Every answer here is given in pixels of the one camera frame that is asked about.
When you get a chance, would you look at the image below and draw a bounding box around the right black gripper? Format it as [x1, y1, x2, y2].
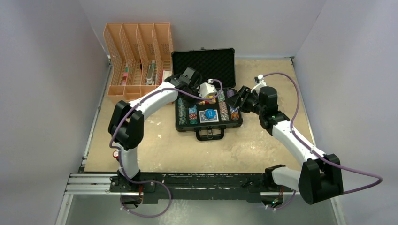
[225, 86, 265, 116]

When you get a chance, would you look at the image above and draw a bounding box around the blue round button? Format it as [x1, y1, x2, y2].
[205, 109, 217, 120]

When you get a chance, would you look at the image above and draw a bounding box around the black poker chip case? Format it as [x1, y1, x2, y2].
[171, 48, 243, 141]

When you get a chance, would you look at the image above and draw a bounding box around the blue card deck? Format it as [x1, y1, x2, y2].
[199, 109, 219, 123]

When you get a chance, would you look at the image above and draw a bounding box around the red gold card deck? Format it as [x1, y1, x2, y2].
[199, 98, 216, 105]

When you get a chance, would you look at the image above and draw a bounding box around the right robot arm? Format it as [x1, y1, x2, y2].
[226, 86, 344, 204]

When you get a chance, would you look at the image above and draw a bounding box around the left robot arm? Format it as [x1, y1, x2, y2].
[108, 67, 205, 192]

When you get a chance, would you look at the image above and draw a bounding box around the purple chip stack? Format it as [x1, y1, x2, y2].
[226, 90, 235, 98]

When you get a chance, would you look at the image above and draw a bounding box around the green white chip stack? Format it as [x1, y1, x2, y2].
[217, 90, 225, 102]

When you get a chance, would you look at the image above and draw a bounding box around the red yellow chip stack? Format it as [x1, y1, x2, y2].
[230, 108, 240, 121]

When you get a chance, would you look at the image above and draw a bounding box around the orange blue chip stack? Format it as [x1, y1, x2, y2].
[219, 101, 229, 122]

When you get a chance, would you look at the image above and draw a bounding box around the white red small box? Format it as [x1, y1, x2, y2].
[162, 70, 172, 82]

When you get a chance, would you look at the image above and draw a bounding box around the light blue chip stack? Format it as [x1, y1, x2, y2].
[188, 105, 197, 114]

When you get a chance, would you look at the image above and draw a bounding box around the silver stapler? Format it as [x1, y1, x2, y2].
[146, 60, 156, 85]

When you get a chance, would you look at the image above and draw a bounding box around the peach plastic desk organizer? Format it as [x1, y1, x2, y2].
[103, 22, 174, 104]

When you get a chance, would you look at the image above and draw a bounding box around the red black stamp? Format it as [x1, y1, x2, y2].
[112, 150, 119, 161]

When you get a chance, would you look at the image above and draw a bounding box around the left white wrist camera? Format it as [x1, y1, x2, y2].
[198, 82, 217, 98]

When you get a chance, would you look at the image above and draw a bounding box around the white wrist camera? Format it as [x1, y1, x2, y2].
[198, 82, 217, 98]
[251, 74, 267, 94]

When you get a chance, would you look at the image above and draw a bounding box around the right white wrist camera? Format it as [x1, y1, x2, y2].
[251, 74, 267, 94]

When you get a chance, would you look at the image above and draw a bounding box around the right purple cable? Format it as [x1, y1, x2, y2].
[262, 72, 383, 195]

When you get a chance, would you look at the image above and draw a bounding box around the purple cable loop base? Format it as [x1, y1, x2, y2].
[120, 180, 172, 218]

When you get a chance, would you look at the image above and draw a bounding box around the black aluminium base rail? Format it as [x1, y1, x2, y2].
[65, 172, 312, 204]

